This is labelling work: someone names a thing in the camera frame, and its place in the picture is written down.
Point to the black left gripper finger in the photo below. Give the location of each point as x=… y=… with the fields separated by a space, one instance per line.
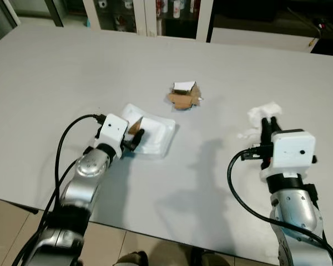
x=135 y=147
x=139 y=136

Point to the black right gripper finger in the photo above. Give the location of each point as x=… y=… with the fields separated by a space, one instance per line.
x=266 y=127
x=276 y=126

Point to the white tissue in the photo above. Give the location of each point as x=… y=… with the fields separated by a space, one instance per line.
x=263 y=110

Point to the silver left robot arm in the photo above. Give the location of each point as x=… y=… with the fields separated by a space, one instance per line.
x=89 y=177

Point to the small brown scrap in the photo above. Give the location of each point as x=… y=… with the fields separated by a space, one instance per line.
x=135 y=125

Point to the torn brown cardboard box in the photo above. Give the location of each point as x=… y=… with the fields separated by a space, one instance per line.
x=183 y=100

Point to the low white cabinet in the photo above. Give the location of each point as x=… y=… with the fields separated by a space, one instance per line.
x=261 y=40

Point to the robot left leg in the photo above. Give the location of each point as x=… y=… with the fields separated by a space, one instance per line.
x=132 y=259

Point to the robot leg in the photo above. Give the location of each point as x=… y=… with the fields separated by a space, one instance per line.
x=202 y=259
x=132 y=259

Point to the robot right leg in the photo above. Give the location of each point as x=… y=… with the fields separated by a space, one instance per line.
x=202 y=259

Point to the white framed glass cabinet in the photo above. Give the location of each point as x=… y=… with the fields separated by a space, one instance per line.
x=147 y=16

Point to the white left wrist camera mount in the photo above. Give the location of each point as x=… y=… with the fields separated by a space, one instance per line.
x=112 y=130

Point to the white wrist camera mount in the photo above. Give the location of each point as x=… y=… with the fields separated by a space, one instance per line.
x=291 y=152
x=112 y=130

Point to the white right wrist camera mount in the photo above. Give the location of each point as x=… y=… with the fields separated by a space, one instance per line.
x=291 y=152

